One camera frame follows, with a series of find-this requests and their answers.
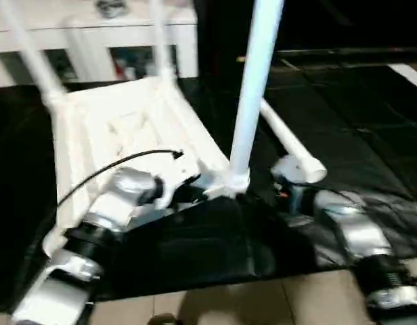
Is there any dark left robot foot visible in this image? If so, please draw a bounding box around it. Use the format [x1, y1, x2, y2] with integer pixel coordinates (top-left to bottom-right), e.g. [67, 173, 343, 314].
[148, 315, 181, 325]

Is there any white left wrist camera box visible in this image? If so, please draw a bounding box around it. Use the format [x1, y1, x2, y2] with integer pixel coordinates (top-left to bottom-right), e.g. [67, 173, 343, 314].
[154, 159, 204, 212]

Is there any white plastic table leg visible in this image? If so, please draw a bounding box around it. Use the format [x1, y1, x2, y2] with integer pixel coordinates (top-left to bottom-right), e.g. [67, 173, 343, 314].
[0, 0, 68, 106]
[259, 98, 328, 185]
[225, 0, 286, 197]
[148, 0, 179, 87]

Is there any white glass-door cabinet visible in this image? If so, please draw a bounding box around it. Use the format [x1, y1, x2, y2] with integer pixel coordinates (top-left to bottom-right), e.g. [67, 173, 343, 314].
[0, 0, 199, 89]

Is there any white plastic table top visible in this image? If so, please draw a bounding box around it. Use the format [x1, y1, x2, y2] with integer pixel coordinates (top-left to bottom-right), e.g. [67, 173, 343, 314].
[43, 76, 250, 258]

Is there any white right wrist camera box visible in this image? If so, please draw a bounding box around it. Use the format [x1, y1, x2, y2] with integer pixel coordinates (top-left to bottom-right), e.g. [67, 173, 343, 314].
[271, 154, 311, 183]

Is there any black work mat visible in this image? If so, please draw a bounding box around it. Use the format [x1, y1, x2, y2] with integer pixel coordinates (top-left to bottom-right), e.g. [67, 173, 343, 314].
[0, 58, 417, 302]

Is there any black metal bar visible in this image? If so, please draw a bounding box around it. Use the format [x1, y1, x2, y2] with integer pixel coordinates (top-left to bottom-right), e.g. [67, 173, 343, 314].
[276, 45, 417, 59]

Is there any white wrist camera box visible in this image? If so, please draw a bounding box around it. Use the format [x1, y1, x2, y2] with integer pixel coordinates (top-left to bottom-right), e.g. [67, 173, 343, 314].
[154, 159, 204, 212]
[271, 154, 311, 183]

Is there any crumpled silver object on cabinet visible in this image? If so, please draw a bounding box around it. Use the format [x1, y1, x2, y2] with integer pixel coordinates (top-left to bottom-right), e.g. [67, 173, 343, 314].
[97, 0, 128, 18]

